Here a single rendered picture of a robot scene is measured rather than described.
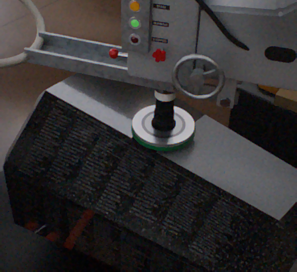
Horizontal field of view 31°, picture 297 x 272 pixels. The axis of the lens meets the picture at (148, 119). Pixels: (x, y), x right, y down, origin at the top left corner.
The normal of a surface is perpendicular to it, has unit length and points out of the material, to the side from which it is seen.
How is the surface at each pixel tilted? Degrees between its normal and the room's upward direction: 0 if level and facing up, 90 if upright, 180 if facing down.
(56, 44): 90
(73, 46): 90
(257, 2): 4
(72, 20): 0
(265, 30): 90
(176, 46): 90
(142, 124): 0
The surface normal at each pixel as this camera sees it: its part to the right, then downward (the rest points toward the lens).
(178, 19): -0.25, 0.61
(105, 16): 0.03, -0.77
